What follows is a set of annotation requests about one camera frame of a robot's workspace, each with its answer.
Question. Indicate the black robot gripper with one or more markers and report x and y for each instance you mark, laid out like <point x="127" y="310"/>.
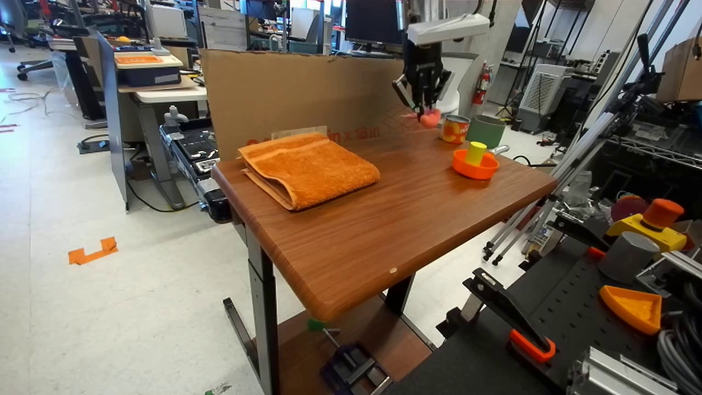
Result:
<point x="421" y="66"/>

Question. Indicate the pink plush toy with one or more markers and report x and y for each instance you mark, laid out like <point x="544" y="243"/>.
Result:
<point x="430" y="117"/>

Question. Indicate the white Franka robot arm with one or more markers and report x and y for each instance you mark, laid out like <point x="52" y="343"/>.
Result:
<point x="448" y="28"/>

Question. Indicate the orange labelled tin can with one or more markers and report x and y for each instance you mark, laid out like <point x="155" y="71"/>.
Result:
<point x="454" y="128"/>

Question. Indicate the red fire extinguisher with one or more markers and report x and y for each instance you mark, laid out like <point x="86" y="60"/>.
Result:
<point x="481" y="84"/>

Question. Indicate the green box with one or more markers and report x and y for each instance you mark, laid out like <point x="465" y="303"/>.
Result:
<point x="485" y="131"/>

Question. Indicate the yellow cylinder block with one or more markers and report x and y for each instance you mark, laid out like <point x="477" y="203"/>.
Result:
<point x="477" y="152"/>

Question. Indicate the dark computer monitor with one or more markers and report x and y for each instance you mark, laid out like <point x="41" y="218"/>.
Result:
<point x="374" y="17"/>

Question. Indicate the orange bowl with ball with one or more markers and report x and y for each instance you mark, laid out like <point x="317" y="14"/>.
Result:
<point x="474" y="164"/>

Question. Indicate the brown cardboard backdrop sheet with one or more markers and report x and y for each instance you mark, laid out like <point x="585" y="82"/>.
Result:
<point x="293" y="94"/>

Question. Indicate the folded orange towel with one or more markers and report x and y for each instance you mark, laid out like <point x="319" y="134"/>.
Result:
<point x="307" y="172"/>

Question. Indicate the silver tripod stand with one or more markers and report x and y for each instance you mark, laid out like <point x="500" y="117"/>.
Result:
<point x="578" y="160"/>

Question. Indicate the small green object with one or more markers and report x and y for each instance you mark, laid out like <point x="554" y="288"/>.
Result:
<point x="317" y="322"/>

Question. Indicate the grey desk with drawers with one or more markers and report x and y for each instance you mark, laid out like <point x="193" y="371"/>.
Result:
<point x="157" y="117"/>

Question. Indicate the grey round cylinder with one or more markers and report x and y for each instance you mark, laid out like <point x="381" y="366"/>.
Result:
<point x="628" y="254"/>

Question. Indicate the yellow emergency stop box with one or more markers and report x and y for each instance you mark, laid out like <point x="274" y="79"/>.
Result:
<point x="651" y="224"/>

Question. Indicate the dark tray orange contents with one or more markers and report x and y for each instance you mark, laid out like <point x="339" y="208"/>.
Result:
<point x="145" y="66"/>

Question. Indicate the orange wedge block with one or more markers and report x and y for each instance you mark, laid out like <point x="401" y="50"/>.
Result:
<point x="633" y="307"/>

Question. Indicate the aluminium extrusion bar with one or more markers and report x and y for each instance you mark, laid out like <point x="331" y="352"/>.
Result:
<point x="621" y="374"/>

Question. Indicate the orange floor tape mark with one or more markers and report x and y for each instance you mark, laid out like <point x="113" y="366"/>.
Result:
<point x="92" y="250"/>

